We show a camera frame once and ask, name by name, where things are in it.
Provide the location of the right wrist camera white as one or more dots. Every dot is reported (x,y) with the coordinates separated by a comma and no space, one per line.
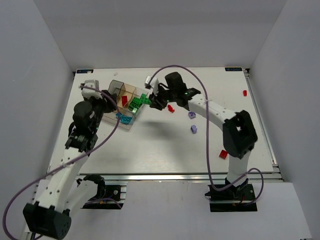
(151,82)

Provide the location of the red square lego brick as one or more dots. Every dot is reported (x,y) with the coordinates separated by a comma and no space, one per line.
(223,154)

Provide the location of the purple lego brick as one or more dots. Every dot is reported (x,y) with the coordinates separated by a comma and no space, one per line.
(191,114)
(193,129)

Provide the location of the cyan 2x4 lego brick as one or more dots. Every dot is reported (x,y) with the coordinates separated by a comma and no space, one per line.
(125,120)

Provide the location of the red round lego piece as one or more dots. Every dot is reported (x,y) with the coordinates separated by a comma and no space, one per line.
(170,108)

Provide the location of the clear plastic container upper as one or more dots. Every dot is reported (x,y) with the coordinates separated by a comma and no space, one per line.
(138,94)

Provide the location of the amber plastic container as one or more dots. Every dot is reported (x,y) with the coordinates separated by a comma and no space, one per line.
(130,91)

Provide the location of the cyan 2x2 lego brick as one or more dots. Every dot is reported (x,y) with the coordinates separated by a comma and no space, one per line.
(118,115)

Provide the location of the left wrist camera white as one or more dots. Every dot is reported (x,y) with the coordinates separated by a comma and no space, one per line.
(90,89)

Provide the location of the left blue corner label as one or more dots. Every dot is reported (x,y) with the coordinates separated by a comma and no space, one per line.
(84,71)

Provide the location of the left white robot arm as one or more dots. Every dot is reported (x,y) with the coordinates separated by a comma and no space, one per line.
(51,214)

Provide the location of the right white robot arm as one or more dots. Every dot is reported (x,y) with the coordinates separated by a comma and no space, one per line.
(238,132)

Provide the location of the clear plastic container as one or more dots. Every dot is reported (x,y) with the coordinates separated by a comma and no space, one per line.
(111,118)
(138,94)

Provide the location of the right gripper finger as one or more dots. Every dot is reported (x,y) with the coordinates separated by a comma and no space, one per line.
(153,97)
(158,104)

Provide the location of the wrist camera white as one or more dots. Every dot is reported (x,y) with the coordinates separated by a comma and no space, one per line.
(151,82)
(90,89)

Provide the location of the right blue corner label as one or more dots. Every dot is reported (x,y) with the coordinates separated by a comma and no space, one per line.
(233,69)

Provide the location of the clear plastic container lower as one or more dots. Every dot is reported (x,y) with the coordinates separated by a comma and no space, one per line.
(111,118)

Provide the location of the green 2x4 lego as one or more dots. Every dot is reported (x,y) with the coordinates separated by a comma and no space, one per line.
(144,99)
(134,104)

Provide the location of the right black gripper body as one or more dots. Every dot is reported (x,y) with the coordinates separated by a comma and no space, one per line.
(159,97)

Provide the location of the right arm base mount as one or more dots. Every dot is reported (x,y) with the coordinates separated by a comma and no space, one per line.
(229,202)

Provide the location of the smoky grey plastic container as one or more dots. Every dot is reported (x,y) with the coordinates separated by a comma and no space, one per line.
(116,88)

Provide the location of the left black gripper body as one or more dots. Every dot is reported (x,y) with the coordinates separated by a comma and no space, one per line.
(107,100)

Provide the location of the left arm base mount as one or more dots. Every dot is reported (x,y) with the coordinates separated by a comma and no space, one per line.
(110,196)

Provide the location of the blue corner label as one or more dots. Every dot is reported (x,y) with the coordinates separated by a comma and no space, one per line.
(233,69)
(84,71)

